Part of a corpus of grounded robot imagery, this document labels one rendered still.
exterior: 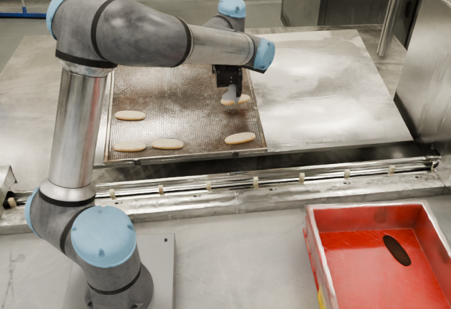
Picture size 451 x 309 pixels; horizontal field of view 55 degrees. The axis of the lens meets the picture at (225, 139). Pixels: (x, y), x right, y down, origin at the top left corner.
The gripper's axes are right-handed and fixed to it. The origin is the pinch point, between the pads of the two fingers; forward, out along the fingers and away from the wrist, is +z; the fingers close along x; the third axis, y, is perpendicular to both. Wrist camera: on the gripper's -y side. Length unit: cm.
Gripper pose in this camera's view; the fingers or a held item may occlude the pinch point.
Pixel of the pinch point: (235, 97)
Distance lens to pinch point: 142.8
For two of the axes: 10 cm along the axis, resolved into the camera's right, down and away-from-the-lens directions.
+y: -9.7, 1.7, -1.6
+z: -0.1, 6.5, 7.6
